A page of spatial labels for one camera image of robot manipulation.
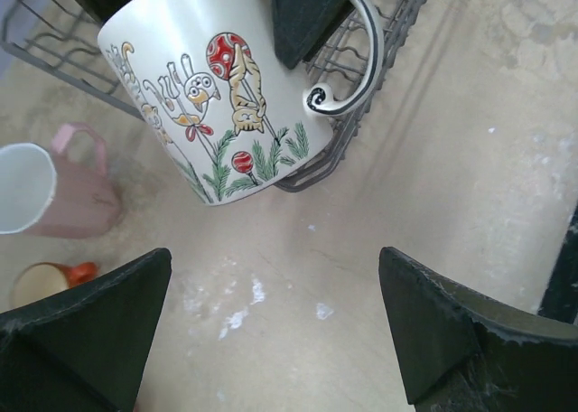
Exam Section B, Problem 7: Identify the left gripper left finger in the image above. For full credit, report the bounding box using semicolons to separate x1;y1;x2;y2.
1;248;172;411

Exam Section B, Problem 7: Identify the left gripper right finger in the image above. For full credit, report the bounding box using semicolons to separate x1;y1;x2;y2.
378;247;577;411

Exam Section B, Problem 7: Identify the small red-orange cup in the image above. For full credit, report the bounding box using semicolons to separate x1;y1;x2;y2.
9;262;98;309

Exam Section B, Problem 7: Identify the cream white mug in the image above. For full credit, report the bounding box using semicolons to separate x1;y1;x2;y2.
98;0;385;206

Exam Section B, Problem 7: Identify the pink faceted mug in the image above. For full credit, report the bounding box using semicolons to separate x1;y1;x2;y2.
1;123;122;239

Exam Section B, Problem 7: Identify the grey wire dish rack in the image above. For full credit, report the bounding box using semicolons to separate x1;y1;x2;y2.
1;0;427;192

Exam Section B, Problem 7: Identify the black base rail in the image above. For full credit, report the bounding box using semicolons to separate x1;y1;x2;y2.
538;210;577;324

